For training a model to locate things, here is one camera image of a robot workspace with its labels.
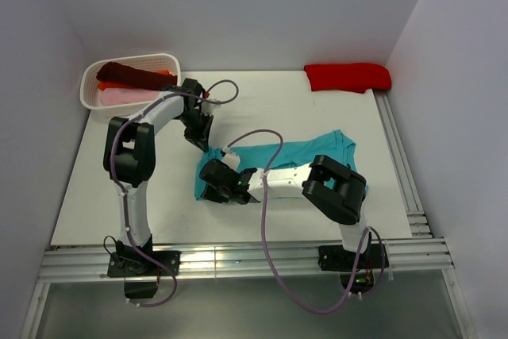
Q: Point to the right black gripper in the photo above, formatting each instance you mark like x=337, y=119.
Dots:
x=209, y=194

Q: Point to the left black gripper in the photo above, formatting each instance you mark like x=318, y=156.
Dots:
x=202, y=144

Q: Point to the teal t shirt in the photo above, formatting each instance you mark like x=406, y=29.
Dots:
x=334, y=144

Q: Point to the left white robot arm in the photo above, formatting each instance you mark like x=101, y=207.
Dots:
x=130, y=157

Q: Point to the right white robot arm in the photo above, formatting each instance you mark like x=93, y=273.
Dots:
x=334, y=189

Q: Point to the pink rolled shirt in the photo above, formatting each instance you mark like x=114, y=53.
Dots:
x=124, y=96

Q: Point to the dark red rolled shirt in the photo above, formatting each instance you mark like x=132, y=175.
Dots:
x=118, y=73

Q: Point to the orange rolled shirt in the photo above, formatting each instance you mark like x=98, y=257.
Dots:
x=106, y=85

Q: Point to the white plastic basket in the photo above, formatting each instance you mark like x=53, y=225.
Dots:
x=90, y=94

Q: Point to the red folded t shirt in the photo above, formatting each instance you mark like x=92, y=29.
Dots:
x=354, y=77

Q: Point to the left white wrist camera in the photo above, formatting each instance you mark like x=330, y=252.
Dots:
x=209, y=106

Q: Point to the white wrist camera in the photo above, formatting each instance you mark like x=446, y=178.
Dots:
x=230, y=158
x=209, y=106

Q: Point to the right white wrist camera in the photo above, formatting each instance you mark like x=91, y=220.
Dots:
x=230, y=158

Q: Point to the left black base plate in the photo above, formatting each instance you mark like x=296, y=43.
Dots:
x=143, y=272

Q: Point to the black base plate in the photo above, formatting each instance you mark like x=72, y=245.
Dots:
x=333, y=258
x=143, y=272

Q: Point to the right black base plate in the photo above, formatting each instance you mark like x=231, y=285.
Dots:
x=333, y=258

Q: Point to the aluminium front rail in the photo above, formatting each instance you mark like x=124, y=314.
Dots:
x=87, y=263

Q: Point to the aluminium rail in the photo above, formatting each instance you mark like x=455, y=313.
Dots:
x=417, y=219
x=87, y=263

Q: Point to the aluminium right side rail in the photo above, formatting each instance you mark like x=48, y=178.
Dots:
x=417, y=219

